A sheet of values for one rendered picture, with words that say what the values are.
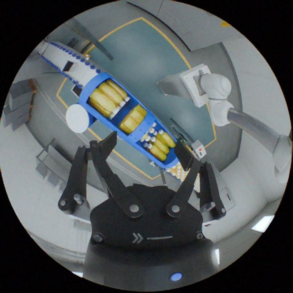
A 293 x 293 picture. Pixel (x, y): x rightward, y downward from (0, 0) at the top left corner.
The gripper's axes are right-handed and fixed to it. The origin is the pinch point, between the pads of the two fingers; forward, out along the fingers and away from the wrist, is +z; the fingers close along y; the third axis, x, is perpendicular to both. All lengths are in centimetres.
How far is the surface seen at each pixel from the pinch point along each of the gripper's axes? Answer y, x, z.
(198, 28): 50, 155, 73
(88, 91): -33.5, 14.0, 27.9
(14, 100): -317, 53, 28
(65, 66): -71, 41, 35
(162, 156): 20, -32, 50
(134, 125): -6.1, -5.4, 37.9
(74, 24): -61, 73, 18
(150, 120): 3.0, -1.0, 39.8
